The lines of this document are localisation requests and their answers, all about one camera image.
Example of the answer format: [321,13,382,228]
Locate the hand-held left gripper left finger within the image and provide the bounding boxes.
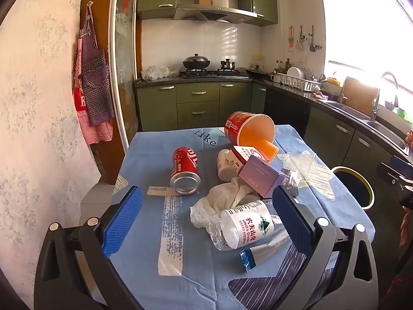
[34,185,144,310]

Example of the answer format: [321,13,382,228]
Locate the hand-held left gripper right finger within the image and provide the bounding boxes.
[272,187,379,310]

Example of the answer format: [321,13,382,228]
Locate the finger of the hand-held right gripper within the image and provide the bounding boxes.
[377,163,413,186]
[390,155,413,168]

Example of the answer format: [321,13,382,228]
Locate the silver foil wrapper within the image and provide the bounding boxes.
[281,169,300,197]

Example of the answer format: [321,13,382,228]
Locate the yellow rimmed trash bin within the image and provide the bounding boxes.
[332,166,375,210]

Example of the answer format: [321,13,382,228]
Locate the clear plastic water bottle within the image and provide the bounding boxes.
[206,199,289,252]

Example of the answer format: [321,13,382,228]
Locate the purple cardboard box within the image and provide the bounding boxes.
[238,154,290,199]

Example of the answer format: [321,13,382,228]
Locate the white paper towel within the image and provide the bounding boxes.
[190,177,262,230]

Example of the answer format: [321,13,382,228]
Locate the orange ribbed foam sleeve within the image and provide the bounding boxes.
[253,138,279,162]

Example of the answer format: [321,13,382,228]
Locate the red paper noodle cup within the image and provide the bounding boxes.
[225,111,276,147]

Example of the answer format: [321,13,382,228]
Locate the person's right forearm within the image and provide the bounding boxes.
[399,209,413,247]

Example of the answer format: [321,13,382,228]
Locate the crushed clear plastic cup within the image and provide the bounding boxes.
[277,150,318,183]

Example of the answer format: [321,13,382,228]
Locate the tall steel faucet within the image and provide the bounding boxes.
[370,72,400,121]

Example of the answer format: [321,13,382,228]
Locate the blue printed tablecloth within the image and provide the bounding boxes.
[87,125,376,310]

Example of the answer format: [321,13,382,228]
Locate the steel kitchen sink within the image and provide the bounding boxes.
[326,102,413,156]

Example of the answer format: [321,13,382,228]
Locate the wooden cutting board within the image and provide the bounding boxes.
[344,76,378,117]

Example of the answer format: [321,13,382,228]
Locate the red and white milk carton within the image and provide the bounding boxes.
[226,145,268,176]

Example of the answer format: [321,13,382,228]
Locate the red soda can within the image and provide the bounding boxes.
[170,147,201,196]

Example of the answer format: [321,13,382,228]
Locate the small white plastic bottle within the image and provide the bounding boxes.
[217,149,239,181]

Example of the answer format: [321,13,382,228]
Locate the red checked apron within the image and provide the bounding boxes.
[73,38,113,145]

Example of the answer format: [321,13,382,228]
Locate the white dish rack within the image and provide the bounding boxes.
[278,73,321,91]

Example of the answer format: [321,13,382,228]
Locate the purple checked apron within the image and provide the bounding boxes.
[79,3,115,126]

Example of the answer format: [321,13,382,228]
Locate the clear plastic bags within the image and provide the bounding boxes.
[142,65,179,81]

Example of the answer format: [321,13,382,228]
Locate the hanging kitchen utensils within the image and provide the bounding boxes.
[287,24,323,52]

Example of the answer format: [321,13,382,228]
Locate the sliding glass door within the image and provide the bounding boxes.
[111,0,142,146]

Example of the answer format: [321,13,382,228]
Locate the black gas stove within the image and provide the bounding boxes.
[179,68,249,79]

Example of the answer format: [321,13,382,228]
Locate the black wok with lid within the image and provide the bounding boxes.
[182,53,212,71]

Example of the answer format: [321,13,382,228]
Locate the steel range hood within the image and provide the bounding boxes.
[173,5,259,25]

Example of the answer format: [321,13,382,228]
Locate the green wall cabinets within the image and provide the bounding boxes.
[136,0,279,27]

